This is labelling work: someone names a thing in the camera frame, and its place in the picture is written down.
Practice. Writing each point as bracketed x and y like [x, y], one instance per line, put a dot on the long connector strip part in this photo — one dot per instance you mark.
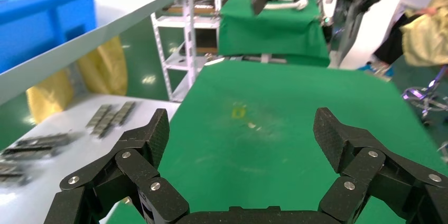
[29, 152]
[49, 140]

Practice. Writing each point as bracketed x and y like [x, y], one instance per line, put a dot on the white curved object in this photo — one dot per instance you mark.
[287, 4]

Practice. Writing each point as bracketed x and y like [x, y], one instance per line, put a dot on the white metal shelf rack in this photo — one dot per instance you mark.
[115, 16]

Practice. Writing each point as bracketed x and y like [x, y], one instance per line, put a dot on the dark connector part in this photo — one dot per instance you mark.
[12, 173]

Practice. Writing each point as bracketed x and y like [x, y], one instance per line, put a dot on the green cloth covered table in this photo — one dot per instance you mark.
[273, 33]

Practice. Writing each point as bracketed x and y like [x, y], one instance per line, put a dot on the short grey metal strip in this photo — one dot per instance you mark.
[106, 124]
[98, 115]
[123, 113]

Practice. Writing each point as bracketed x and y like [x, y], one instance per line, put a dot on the yellow plastic bag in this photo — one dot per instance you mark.
[49, 98]
[105, 68]

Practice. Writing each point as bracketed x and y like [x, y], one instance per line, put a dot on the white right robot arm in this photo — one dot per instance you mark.
[381, 26]

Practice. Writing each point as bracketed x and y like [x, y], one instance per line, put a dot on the white storage rack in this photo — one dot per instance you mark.
[206, 23]

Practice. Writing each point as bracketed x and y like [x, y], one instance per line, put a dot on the blue plastic bin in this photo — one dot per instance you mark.
[35, 23]

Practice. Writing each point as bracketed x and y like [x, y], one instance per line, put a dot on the green table cloth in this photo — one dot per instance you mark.
[273, 152]

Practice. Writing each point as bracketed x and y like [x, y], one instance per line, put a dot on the person in yellow coat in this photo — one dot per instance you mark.
[427, 37]

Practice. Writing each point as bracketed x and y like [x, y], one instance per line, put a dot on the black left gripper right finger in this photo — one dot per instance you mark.
[367, 171]

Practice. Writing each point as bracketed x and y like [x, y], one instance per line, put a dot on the chrome stool base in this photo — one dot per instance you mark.
[425, 96]

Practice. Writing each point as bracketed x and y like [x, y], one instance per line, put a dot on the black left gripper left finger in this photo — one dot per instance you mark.
[136, 184]

